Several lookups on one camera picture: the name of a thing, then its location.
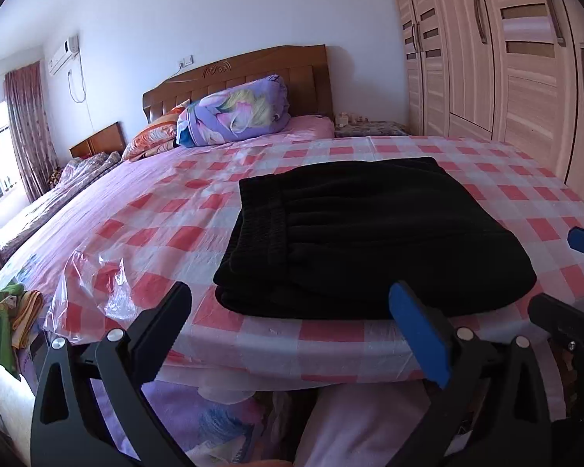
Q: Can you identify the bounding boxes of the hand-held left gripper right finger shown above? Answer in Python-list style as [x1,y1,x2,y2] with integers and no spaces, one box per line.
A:
[388,279,552,467]

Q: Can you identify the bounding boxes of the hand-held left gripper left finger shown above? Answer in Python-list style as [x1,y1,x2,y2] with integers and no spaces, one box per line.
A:
[29,281,195,467]

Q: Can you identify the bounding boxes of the black pants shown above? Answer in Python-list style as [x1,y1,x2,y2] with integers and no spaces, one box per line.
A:
[213,156,537,322]

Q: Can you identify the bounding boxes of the red checkered plastic tablecloth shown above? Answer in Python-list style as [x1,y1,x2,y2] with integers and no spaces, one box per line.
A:
[44,133,584,386]

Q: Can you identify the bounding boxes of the person's light trouser leg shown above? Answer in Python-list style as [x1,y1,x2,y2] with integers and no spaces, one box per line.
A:
[296,383,449,467]

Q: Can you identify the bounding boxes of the bed with pink sheet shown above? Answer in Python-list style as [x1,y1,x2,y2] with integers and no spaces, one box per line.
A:
[0,114,429,467]

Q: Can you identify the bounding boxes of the green and yellow cloth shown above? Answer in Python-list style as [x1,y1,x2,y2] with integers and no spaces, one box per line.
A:
[0,284,43,381]

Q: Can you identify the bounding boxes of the bed with patterned blanket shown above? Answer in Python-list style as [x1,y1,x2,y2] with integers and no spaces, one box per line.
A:
[0,151,123,254]

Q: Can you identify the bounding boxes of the orange patterned pillow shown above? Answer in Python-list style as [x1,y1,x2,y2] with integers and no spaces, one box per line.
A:
[121,98,192,162]

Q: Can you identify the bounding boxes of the small wooden headboard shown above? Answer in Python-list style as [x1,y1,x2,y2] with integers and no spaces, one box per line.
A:
[69,121,126,159]

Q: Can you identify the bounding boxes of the light wooden wardrobe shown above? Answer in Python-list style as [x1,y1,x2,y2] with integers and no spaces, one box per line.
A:
[387,0,584,205]

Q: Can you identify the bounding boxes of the nightstand with floral cover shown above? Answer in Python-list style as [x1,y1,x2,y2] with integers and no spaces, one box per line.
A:
[334,121,410,138]

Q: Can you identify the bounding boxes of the purple floral quilt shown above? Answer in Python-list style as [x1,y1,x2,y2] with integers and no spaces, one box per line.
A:
[176,74,292,148]

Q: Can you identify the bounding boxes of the wooden bed headboard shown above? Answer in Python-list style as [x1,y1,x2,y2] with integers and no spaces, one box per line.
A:
[142,45,334,125]

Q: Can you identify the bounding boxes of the white air conditioner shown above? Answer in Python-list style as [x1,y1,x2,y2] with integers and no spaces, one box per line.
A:
[47,35,81,77]

